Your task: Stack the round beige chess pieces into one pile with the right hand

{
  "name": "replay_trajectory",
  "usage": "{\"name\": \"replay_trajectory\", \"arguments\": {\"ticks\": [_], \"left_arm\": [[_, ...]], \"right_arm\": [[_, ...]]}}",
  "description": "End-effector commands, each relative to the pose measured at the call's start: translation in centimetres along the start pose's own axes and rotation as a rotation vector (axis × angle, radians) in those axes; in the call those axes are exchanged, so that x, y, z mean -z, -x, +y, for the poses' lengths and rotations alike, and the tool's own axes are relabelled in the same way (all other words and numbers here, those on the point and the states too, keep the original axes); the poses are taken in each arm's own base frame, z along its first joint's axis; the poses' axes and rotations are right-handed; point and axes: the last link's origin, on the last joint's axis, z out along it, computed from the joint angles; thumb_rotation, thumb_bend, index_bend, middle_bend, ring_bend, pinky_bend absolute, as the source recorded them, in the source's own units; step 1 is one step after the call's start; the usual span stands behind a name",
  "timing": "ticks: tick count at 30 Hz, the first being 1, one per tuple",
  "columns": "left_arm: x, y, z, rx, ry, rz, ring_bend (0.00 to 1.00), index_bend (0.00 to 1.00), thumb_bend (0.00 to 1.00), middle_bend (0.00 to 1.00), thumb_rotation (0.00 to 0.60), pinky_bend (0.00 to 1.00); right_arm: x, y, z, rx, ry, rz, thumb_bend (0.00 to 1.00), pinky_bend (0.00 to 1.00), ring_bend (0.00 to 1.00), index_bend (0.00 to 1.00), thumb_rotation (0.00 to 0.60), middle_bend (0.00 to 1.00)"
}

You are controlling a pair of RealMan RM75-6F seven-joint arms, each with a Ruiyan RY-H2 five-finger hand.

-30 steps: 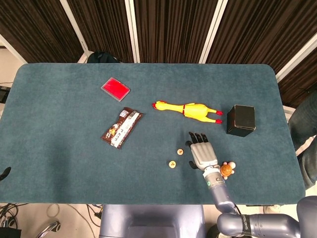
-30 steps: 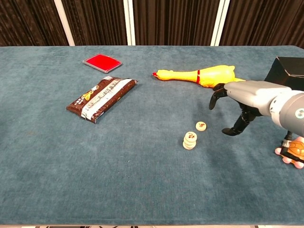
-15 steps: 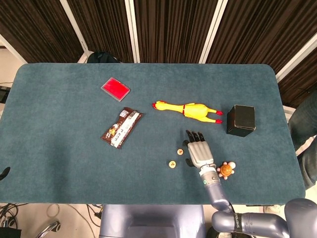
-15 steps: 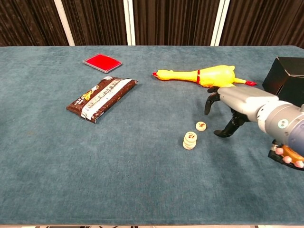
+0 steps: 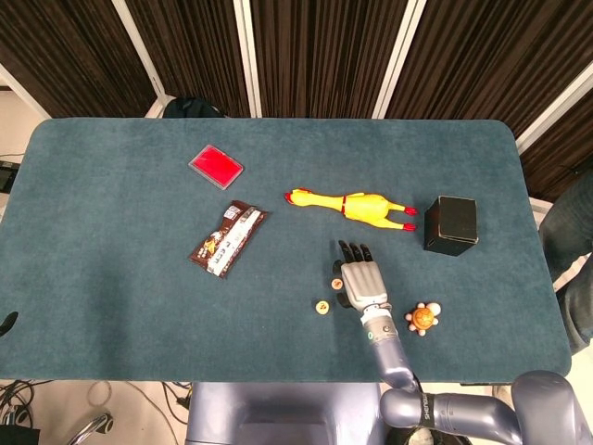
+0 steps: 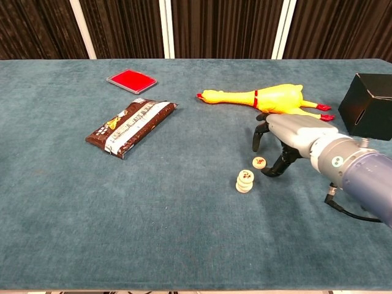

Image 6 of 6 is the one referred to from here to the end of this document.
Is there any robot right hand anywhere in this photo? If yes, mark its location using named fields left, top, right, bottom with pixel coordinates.
left=251, top=112, right=339, bottom=178

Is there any yellow rubber chicken toy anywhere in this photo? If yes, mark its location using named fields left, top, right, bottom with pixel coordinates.
left=196, top=83, right=336, bottom=121

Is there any black cardboard box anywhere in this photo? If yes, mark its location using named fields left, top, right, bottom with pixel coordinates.
left=337, top=72, right=392, bottom=141

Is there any dark brown pleated curtain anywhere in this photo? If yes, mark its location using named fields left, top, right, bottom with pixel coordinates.
left=78, top=0, right=166, bottom=59
left=283, top=0, right=392, bottom=64
left=170, top=0, right=284, bottom=59
left=0, top=0, right=89, bottom=61

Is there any brown snack packet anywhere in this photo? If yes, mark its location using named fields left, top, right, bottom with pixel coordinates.
left=85, top=97, right=179, bottom=160

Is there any red ink pad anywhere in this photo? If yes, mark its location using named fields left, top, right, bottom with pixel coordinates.
left=106, top=69, right=157, bottom=95

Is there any teal table cloth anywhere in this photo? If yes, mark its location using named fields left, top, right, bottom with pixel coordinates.
left=0, top=58, right=392, bottom=292

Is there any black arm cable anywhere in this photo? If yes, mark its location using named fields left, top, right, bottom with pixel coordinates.
left=324, top=183, right=383, bottom=223

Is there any white partition frame post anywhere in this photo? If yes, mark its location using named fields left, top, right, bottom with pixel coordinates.
left=271, top=0, right=298, bottom=60
left=69, top=0, right=97, bottom=60
left=158, top=0, right=176, bottom=59

